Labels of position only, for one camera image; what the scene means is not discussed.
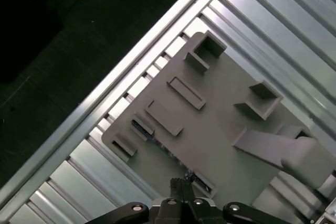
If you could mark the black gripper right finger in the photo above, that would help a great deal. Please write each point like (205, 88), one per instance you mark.
(190, 208)

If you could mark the grey parts rack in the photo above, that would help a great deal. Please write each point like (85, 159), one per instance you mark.
(223, 134)

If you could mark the RAM stick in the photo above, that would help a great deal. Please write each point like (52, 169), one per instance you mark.
(168, 153)

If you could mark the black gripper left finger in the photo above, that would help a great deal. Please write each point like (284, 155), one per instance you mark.
(176, 208)

